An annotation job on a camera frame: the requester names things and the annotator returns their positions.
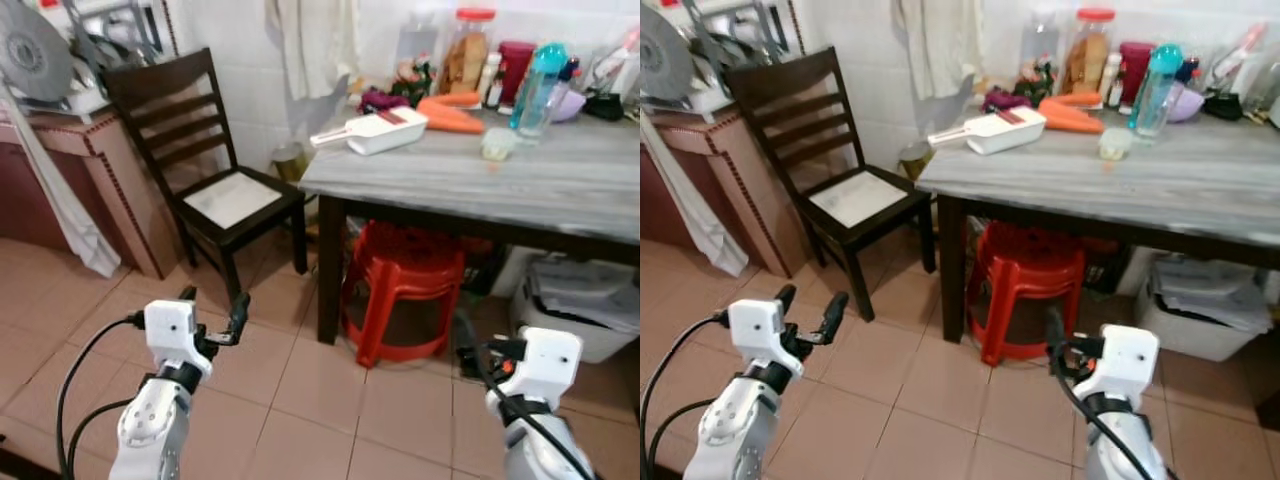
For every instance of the pink and white packet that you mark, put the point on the pink and white packet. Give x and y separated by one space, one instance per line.
618 60
1238 55

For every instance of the white draped cloth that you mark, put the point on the white draped cloth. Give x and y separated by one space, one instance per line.
60 200
700 210

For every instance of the small white bottle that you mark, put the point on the small white bottle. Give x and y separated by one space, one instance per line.
1111 80
491 80

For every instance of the teal water bottle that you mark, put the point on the teal water bottle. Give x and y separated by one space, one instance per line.
538 90
1156 90

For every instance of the grey electric fan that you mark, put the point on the grey electric fan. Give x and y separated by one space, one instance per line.
662 55
32 55

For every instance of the large orange carrot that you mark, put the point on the large orange carrot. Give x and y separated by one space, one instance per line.
455 120
1073 119

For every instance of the brass pot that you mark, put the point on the brass pot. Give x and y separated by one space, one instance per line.
290 162
915 161

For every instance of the small flower bunch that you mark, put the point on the small flower bunch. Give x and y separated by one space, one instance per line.
1037 78
413 78

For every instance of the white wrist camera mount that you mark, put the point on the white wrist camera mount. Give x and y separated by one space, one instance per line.
170 330
545 362
1128 360
755 328

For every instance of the grey marble top table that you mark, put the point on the grey marble top table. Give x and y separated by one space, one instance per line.
1100 180
470 180

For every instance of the glass jar with red lid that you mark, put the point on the glass jar with red lid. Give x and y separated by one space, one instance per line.
466 55
1088 55

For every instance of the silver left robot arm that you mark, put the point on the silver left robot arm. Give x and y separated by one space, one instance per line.
148 425
722 428

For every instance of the purple plastic bowl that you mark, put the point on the purple plastic bowl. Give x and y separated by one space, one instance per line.
1188 103
570 105

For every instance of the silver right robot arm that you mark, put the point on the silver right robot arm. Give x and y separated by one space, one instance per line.
535 450
1120 450

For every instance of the white plastic storage box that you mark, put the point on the white plastic storage box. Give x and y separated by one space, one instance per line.
1200 310
580 310

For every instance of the maroon plastic container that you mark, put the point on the maroon plastic container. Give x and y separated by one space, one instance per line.
1136 70
516 70

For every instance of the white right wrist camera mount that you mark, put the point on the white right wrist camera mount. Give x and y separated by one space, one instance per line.
1128 360
545 362

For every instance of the small pale cup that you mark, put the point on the small pale cup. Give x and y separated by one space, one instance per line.
1115 145
499 145

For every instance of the brown tiled counter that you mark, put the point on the brown tiled counter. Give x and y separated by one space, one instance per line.
110 180
740 180

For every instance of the white hanging towel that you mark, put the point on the white hanging towel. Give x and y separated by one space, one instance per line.
940 45
315 45

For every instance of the red plastic stool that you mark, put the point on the red plastic stool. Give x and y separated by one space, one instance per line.
400 270
1025 270

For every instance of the black small dish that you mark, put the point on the black small dish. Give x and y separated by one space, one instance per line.
605 106
1223 106

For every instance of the small orange carrot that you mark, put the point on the small orange carrot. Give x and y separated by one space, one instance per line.
1075 98
455 99

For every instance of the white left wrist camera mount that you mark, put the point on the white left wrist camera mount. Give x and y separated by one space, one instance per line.
755 328
170 330

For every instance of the dark wooden chair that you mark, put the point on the dark wooden chair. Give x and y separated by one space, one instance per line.
860 198
235 200

